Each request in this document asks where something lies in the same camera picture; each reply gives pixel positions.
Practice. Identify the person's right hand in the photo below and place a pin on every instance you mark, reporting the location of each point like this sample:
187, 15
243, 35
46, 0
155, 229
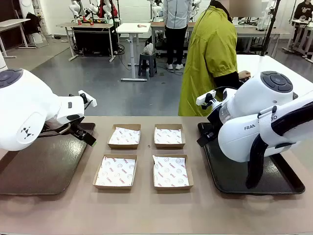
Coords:
244, 74

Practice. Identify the grey plastic stool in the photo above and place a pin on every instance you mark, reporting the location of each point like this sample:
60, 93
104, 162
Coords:
146, 63

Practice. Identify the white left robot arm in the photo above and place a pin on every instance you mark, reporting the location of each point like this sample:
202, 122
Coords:
24, 102

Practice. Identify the person in black sweater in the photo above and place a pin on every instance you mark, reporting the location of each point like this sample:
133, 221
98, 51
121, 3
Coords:
303, 9

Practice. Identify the white plastic bag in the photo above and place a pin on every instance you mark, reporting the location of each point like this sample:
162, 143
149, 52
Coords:
148, 48

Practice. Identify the large white table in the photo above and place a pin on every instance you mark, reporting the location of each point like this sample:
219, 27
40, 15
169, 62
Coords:
281, 66

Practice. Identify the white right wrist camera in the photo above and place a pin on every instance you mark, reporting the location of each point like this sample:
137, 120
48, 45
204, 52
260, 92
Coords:
204, 98

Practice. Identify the person in yellow-green jacket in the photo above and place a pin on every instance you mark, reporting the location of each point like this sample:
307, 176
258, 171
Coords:
207, 49

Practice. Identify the black cabinet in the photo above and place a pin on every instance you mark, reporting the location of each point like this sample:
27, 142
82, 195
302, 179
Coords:
90, 41

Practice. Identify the white side table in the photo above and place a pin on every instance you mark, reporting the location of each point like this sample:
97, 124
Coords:
12, 23

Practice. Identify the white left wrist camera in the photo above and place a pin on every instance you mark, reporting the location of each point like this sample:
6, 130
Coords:
90, 99

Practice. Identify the white printed paper liner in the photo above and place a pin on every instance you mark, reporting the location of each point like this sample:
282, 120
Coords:
168, 135
124, 135
171, 171
116, 171

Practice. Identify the white cylinder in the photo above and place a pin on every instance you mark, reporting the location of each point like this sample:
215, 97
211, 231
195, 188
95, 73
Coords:
2, 62

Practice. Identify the brown plastic tray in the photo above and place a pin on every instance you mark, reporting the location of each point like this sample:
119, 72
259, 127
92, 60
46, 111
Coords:
49, 166

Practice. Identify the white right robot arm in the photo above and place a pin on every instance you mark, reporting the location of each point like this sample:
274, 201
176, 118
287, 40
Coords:
256, 98

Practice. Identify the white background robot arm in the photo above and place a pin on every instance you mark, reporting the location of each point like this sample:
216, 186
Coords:
75, 9
156, 11

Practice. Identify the person in grey jacket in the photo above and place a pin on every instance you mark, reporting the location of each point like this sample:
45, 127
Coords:
176, 14

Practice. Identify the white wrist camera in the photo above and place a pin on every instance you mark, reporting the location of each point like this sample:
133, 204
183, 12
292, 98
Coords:
90, 99
204, 98

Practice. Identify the small white desk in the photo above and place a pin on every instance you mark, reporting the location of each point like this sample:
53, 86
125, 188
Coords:
132, 27

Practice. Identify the black pole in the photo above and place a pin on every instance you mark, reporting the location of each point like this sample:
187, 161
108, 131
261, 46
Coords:
269, 29

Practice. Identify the black plastic tray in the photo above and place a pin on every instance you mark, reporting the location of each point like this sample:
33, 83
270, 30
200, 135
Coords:
232, 176

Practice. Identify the light wooden table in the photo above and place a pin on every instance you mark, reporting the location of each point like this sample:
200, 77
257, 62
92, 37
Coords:
85, 25

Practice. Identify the small red object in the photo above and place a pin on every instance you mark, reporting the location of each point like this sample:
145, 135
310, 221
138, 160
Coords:
141, 25

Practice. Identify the person's right forearm black sleeve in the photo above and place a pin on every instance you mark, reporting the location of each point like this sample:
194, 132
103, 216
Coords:
227, 79

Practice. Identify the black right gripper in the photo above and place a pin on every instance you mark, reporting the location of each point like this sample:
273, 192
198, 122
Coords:
214, 122

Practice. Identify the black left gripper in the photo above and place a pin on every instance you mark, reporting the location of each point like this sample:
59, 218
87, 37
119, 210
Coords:
77, 127

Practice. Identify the brown cardboard box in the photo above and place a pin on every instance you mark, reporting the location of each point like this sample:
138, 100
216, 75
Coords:
112, 188
123, 147
168, 146
172, 188

